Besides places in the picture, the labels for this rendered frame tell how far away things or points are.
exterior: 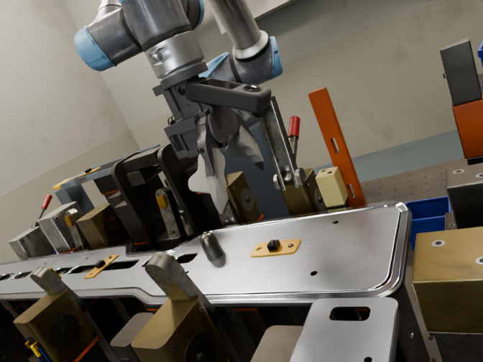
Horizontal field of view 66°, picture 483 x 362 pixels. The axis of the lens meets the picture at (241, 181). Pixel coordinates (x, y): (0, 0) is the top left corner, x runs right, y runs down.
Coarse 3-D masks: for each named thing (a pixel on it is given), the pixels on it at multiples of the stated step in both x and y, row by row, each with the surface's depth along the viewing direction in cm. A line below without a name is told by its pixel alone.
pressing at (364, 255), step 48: (192, 240) 78; (240, 240) 70; (336, 240) 56; (384, 240) 51; (0, 288) 104; (96, 288) 77; (144, 288) 68; (240, 288) 55; (288, 288) 50; (336, 288) 46; (384, 288) 43
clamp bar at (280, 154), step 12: (264, 108) 65; (276, 108) 67; (264, 120) 69; (276, 120) 67; (264, 132) 69; (276, 132) 69; (276, 144) 70; (288, 144) 69; (276, 156) 70; (288, 156) 68; (276, 168) 70
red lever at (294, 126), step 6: (294, 120) 76; (294, 126) 76; (288, 132) 76; (294, 132) 75; (288, 138) 76; (294, 138) 74; (294, 144) 73; (294, 150) 73; (294, 156) 72; (288, 168) 71; (288, 174) 70; (288, 180) 70
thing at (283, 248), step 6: (276, 240) 61; (288, 240) 62; (294, 240) 61; (258, 246) 64; (264, 246) 63; (270, 246) 60; (276, 246) 60; (282, 246) 60; (288, 246) 60; (294, 246) 59; (252, 252) 63; (258, 252) 62; (264, 252) 61; (270, 252) 60; (276, 252) 60; (282, 252) 59; (288, 252) 58; (294, 252) 58
